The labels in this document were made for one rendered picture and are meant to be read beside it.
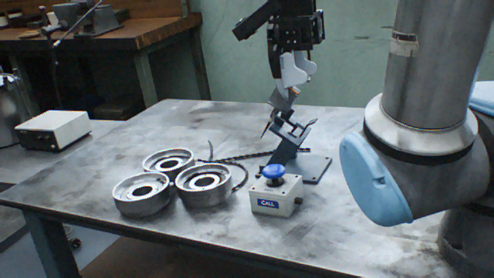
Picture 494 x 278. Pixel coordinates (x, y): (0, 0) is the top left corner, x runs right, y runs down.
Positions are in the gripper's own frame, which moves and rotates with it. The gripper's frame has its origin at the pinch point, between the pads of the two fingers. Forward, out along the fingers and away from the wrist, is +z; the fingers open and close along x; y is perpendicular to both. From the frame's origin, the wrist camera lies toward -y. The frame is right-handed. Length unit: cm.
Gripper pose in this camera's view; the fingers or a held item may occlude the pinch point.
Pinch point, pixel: (285, 91)
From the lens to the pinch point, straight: 90.5
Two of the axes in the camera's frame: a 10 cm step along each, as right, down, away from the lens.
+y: 9.0, 0.6, -4.4
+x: 4.2, -4.2, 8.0
